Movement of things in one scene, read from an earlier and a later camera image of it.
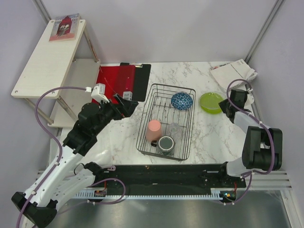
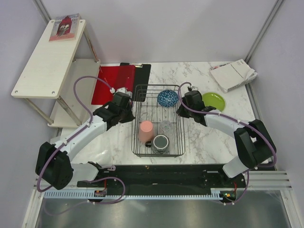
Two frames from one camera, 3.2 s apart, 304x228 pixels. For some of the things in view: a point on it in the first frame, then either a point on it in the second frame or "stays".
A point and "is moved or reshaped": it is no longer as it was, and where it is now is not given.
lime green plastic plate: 209,102 stays
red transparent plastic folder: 117,80 stays
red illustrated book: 65,28 stays
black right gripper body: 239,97 -> 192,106
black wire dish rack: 166,127 is moved or reshaped
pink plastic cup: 154,131 -> 146,131
